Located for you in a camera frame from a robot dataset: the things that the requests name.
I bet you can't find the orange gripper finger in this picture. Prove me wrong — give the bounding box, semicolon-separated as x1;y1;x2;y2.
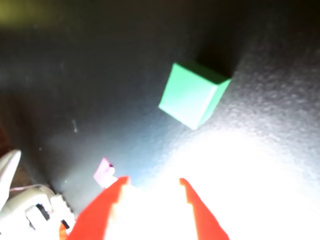
179;177;231;240
67;176;131;240

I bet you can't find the green cube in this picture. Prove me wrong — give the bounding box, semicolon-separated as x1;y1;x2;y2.
158;62;232;131

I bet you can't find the small pink scrap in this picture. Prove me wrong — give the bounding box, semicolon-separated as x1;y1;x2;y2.
93;157;116;189

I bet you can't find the white plastic toothed part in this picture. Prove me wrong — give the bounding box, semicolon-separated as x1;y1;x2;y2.
0;149;76;232

